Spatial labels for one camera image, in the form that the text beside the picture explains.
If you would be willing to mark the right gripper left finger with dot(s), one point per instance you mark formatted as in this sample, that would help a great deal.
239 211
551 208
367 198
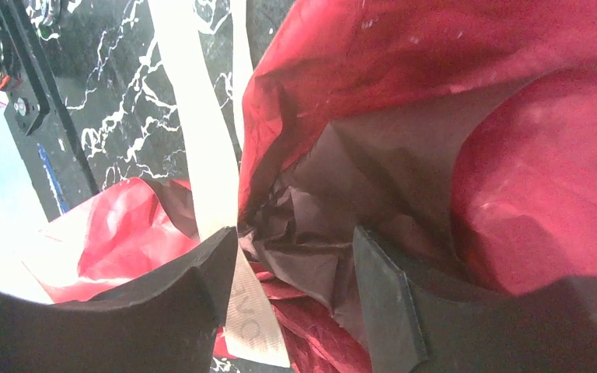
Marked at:
164 321

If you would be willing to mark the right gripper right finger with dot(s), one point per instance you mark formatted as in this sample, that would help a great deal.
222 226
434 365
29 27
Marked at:
418 319

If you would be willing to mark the cream ribbon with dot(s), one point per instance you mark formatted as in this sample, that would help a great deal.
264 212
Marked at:
165 159

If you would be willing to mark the red flower bouquet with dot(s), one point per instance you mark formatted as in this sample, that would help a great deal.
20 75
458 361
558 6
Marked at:
463 133

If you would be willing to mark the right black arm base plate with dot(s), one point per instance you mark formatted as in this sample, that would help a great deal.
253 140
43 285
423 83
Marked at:
38 119

